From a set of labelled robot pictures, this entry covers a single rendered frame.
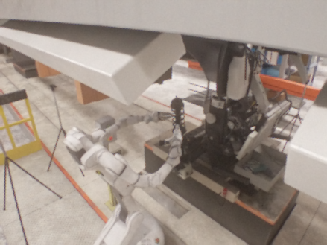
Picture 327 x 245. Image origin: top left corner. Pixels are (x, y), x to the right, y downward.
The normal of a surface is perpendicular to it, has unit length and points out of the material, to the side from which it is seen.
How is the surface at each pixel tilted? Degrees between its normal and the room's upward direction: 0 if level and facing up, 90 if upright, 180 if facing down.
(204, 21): 90
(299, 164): 117
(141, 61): 90
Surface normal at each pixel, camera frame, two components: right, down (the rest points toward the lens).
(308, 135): -0.32, -0.64
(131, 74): 0.69, 0.34
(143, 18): -0.72, 0.33
